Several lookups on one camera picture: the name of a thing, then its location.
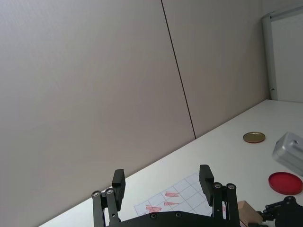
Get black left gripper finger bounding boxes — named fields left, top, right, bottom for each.
left=91, top=169, right=126, bottom=227

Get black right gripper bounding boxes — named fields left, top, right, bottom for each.
left=199, top=165, right=303, bottom=227

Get light wooden block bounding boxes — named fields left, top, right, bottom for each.
left=237, top=201, right=262, bottom=227

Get round red plastic lid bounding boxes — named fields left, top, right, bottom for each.
left=268, top=172, right=303, bottom=196

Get white grid paper red marks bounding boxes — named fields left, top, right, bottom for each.
left=134, top=172, right=228, bottom=216

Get round gold metal lid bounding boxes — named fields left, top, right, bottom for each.
left=243, top=131, right=266, bottom=144

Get white cabinet with grey frame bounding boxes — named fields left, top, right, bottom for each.
left=261, top=4, right=303, bottom=104

